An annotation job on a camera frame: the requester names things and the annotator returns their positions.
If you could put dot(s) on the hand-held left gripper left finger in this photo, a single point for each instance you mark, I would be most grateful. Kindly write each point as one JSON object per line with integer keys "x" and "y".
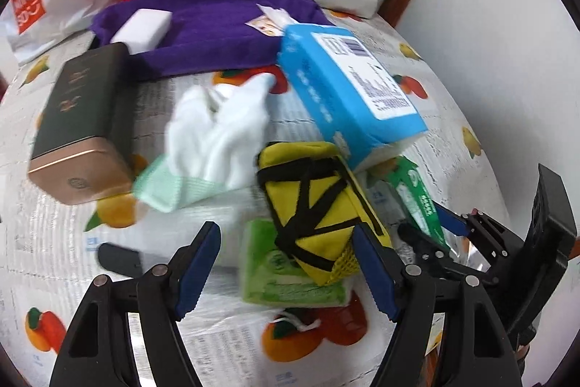
{"x": 199, "y": 269}

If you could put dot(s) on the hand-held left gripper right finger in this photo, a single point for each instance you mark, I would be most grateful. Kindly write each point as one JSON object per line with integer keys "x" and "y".
{"x": 376, "y": 273}

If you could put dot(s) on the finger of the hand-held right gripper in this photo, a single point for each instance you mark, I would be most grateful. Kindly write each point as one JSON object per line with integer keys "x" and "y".
{"x": 430, "y": 251}
{"x": 453, "y": 223}

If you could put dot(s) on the green wet wipe packet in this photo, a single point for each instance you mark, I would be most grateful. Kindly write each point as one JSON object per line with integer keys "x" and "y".
{"x": 417, "y": 196}

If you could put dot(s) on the green tissue pack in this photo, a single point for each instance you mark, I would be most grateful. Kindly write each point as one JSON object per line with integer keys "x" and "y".
{"x": 267, "y": 273}

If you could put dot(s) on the white glove green cuff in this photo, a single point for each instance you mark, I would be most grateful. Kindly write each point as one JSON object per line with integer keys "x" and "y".
{"x": 217, "y": 142}

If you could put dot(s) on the white rectangular sponge block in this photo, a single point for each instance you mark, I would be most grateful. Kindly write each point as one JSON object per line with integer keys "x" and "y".
{"x": 145, "y": 26}

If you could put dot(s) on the small printed white packet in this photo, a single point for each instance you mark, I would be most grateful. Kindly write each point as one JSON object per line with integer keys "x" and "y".
{"x": 267, "y": 24}

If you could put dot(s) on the small black flat object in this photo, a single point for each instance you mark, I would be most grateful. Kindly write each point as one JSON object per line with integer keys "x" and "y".
{"x": 120, "y": 260}

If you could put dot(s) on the blue tissue pack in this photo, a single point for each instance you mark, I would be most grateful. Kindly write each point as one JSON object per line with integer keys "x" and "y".
{"x": 326, "y": 97}

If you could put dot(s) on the dark green box gold end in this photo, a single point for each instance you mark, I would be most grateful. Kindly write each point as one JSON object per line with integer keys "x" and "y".
{"x": 86, "y": 106}

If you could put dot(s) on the purple towel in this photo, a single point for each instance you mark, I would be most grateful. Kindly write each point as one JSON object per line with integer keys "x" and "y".
{"x": 217, "y": 33}

